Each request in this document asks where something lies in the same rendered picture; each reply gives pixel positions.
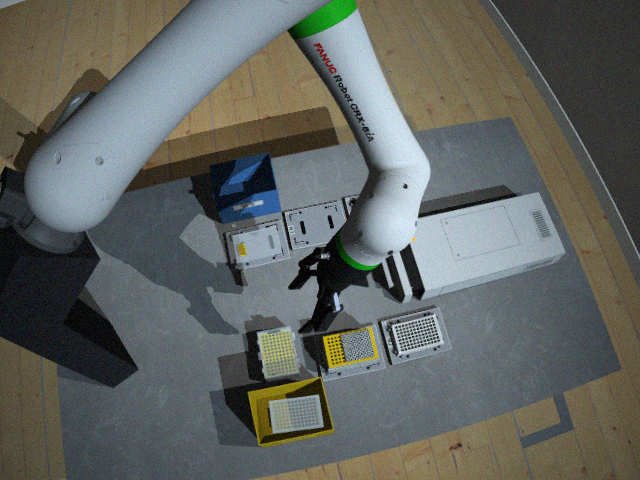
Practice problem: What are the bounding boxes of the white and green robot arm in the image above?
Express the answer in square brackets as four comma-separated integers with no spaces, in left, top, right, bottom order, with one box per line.
[0,0,430,291]

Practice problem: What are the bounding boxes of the yellow open-top bin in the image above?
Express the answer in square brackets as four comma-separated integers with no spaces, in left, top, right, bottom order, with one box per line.
[248,377,334,447]

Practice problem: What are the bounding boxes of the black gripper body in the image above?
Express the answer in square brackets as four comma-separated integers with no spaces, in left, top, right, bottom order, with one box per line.
[317,259,352,298]

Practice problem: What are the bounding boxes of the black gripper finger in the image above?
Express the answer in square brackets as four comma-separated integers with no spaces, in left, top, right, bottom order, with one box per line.
[298,282,344,334]
[288,247,325,290]

